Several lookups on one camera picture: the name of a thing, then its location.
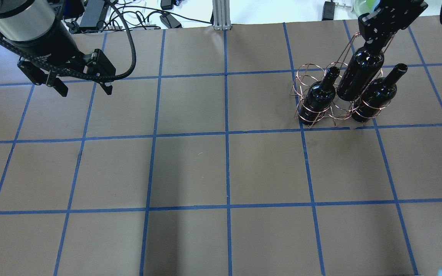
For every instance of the far wine bottle in basket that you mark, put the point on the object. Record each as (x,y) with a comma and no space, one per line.
(318,98)

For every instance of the near wine bottle in basket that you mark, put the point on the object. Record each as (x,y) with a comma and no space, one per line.
(378,95)

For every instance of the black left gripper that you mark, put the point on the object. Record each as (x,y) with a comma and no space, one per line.
(54,49)

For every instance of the copper wire wine basket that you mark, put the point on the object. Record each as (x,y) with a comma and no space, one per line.
(309,73)

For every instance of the wine bottle in basket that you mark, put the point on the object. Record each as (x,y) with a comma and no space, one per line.
(378,95)
(318,98)

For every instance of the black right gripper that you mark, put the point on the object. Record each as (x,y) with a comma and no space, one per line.
(390,18)

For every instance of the black power adapter brick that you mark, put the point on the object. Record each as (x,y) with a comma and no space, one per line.
(94,15)

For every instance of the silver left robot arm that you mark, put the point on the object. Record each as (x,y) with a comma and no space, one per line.
(24,12)

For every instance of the aluminium frame post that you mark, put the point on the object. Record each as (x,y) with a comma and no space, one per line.
(221,15)

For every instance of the dark glass wine bottle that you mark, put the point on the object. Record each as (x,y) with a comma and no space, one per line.
(362,68)

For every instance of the small black power adapter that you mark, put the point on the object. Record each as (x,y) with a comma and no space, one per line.
(169,21)

